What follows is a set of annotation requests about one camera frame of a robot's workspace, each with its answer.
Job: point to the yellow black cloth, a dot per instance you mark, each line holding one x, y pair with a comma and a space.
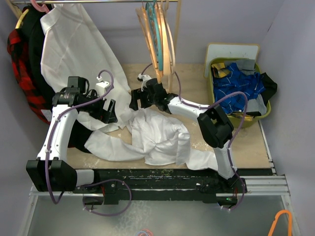
219, 70

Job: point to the hanging black shirt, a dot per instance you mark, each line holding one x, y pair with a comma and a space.
32, 29

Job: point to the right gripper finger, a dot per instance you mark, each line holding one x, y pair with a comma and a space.
136, 94
134, 104

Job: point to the wooden clothes rack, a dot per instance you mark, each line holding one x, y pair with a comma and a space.
174, 35

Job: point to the hanging white shirt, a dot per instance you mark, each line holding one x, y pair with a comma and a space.
73, 46

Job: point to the wooden hanger rightmost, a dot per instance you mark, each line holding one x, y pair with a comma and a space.
169, 35

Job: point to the wooden hanger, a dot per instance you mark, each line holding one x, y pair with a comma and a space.
144, 23
164, 39
169, 35

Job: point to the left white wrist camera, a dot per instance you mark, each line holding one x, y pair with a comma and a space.
101, 86

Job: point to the pink hanger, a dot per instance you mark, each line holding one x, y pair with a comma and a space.
40, 7

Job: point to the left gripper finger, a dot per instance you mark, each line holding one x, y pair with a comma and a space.
109, 119
111, 109

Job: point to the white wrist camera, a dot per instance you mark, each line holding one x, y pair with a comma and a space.
101, 86
143, 79

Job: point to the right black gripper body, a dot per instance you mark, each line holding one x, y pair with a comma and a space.
146, 100

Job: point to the blue shirt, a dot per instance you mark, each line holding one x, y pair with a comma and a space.
251, 85

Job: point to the yellow hanger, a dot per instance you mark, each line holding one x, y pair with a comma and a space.
20, 20

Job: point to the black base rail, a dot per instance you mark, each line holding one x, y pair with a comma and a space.
163, 185

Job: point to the black cloth in basket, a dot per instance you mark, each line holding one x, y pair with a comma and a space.
266, 87

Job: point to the olive green laundry basket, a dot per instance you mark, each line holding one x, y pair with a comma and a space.
249, 120

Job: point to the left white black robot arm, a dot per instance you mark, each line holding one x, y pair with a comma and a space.
50, 171

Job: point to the teal hanger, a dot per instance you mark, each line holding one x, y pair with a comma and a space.
154, 30

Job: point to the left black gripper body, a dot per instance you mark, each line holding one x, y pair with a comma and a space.
95, 109

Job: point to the red black plaid shirt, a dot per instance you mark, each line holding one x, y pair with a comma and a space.
18, 49

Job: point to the grey cloth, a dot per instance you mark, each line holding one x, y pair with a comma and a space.
246, 64

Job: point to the white shirt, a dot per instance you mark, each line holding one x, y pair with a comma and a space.
73, 46
158, 139

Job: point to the wooden hanger middle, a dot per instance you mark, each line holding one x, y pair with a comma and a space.
164, 39

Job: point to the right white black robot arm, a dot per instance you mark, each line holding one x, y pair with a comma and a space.
215, 126

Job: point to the wooden hanger leftmost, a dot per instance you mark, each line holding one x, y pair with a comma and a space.
144, 23

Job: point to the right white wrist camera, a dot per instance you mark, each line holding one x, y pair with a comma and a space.
143, 79

